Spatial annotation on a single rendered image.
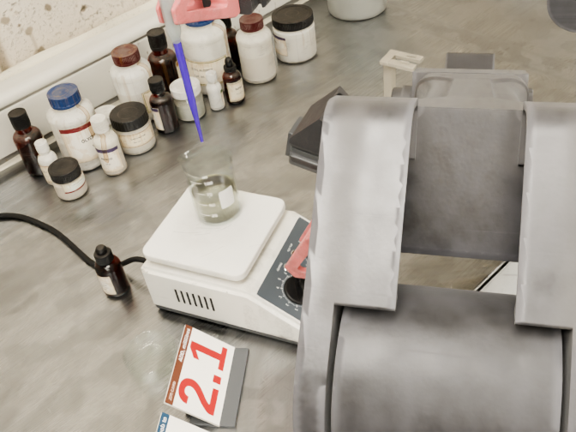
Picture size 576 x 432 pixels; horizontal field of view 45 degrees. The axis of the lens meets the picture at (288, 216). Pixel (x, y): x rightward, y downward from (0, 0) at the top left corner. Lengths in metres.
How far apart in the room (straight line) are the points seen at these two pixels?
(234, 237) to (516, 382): 0.54
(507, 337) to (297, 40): 0.95
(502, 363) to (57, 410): 0.59
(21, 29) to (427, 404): 0.94
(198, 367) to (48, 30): 0.59
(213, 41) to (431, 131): 0.84
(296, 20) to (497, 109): 0.90
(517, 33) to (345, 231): 1.02
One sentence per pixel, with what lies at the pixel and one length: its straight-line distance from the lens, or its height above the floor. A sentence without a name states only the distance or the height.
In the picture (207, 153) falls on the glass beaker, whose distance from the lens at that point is 0.74.
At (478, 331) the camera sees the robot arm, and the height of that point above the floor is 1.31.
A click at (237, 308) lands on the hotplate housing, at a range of 0.72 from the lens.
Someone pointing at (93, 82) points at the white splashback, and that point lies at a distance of 1.11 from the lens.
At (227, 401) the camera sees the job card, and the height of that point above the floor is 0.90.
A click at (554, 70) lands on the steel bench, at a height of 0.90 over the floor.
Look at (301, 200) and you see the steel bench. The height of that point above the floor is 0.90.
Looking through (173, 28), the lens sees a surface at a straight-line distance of 0.63.
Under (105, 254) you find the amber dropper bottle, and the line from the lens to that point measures 0.80.
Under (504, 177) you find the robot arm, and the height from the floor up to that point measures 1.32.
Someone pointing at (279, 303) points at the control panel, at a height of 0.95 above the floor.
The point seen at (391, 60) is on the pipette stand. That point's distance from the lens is 0.90.
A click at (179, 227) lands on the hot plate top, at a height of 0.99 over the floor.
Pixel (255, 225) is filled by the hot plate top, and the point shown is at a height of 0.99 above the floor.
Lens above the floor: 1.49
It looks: 42 degrees down
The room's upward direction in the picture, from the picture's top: 9 degrees counter-clockwise
